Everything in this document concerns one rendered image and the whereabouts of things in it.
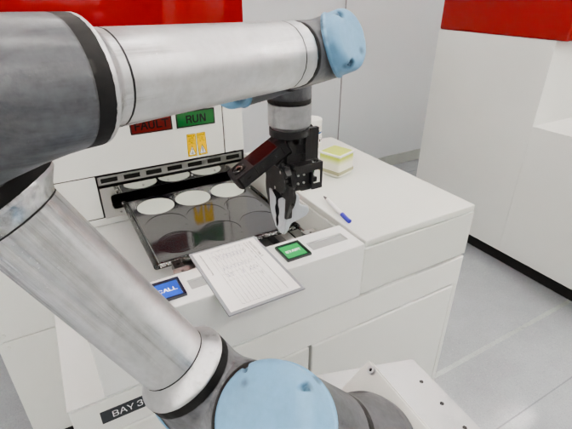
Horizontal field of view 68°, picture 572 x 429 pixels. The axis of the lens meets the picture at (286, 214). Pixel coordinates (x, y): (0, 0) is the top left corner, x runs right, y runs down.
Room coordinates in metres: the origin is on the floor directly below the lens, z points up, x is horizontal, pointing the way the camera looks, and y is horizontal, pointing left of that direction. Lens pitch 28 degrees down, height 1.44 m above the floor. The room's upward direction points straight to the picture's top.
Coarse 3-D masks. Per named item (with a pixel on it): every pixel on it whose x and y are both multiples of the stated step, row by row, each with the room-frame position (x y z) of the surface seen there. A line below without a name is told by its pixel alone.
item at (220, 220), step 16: (176, 192) 1.14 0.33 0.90; (208, 192) 1.14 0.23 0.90; (176, 208) 1.04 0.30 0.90; (192, 208) 1.05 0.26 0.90; (208, 208) 1.05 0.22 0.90; (224, 208) 1.04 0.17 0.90; (240, 208) 1.05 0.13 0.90; (256, 208) 1.05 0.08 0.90; (144, 224) 0.95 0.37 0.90; (160, 224) 0.95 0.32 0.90; (176, 224) 0.95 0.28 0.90; (192, 224) 0.95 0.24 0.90; (208, 224) 0.95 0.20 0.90; (224, 224) 0.95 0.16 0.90; (240, 224) 0.95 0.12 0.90; (256, 224) 0.95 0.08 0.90; (272, 224) 0.95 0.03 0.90; (160, 240) 0.88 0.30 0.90; (176, 240) 0.88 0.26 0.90; (192, 240) 0.88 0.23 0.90; (208, 240) 0.87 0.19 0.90; (224, 240) 0.87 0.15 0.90; (160, 256) 0.80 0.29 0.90; (176, 256) 0.80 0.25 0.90
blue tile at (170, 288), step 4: (160, 284) 0.62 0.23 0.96; (164, 284) 0.62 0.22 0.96; (168, 284) 0.62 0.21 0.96; (172, 284) 0.62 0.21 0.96; (176, 284) 0.62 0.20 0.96; (156, 288) 0.61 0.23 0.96; (160, 288) 0.61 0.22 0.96; (164, 288) 0.61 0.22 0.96; (168, 288) 0.61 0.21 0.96; (172, 288) 0.61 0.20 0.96; (176, 288) 0.61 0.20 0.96; (160, 292) 0.60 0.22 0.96; (164, 292) 0.60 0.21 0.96; (168, 292) 0.60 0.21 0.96; (172, 292) 0.60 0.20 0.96; (176, 292) 0.60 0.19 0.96; (180, 292) 0.60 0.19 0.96; (164, 296) 0.58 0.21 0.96; (168, 296) 0.58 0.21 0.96
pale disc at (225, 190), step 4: (220, 184) 1.21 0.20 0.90; (224, 184) 1.21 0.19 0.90; (228, 184) 1.21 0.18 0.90; (232, 184) 1.21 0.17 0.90; (212, 188) 1.17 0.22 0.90; (216, 188) 1.17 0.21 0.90; (220, 188) 1.17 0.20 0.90; (224, 188) 1.17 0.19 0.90; (228, 188) 1.17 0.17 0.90; (232, 188) 1.17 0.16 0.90; (236, 188) 1.17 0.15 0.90; (212, 192) 1.14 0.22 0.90; (216, 192) 1.14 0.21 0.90; (220, 192) 1.14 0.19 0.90; (224, 192) 1.14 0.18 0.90; (228, 192) 1.14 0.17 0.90; (232, 192) 1.14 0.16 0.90; (236, 192) 1.14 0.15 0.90; (240, 192) 1.14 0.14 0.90; (220, 196) 1.12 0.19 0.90; (224, 196) 1.12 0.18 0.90; (228, 196) 1.12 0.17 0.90; (232, 196) 1.12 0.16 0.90
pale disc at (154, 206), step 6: (156, 198) 1.10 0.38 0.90; (162, 198) 1.10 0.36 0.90; (144, 204) 1.07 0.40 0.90; (150, 204) 1.07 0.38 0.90; (156, 204) 1.07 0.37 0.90; (162, 204) 1.07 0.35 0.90; (168, 204) 1.07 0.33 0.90; (138, 210) 1.03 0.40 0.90; (144, 210) 1.03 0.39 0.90; (150, 210) 1.03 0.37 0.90; (156, 210) 1.03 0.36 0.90; (162, 210) 1.03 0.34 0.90; (168, 210) 1.03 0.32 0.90
